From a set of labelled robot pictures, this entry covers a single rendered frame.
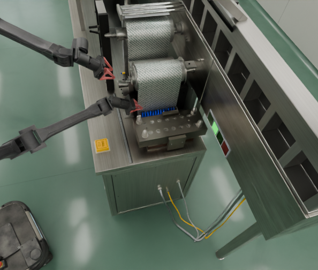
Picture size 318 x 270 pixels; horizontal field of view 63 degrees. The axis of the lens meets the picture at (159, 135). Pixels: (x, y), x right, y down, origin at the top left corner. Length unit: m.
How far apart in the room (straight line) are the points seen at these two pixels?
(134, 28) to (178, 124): 0.56
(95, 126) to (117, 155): 0.25
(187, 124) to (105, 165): 0.52
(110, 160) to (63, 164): 1.14
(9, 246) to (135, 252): 0.89
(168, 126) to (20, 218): 1.31
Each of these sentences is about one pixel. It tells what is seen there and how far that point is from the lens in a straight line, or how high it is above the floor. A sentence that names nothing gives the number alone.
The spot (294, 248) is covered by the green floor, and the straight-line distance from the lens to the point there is 2.59.
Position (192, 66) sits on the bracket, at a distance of 1.43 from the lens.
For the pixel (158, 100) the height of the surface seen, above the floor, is 1.11.
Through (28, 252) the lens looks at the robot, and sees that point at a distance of 2.07.
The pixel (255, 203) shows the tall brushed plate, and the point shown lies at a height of 1.20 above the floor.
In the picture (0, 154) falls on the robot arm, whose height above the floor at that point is 1.31.
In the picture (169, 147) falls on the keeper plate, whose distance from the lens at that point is 1.49.
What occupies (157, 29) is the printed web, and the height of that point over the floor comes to 1.38.
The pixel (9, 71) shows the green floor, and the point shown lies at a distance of 3.56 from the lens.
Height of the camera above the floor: 2.19
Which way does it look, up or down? 55 degrees down
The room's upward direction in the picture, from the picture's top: 8 degrees clockwise
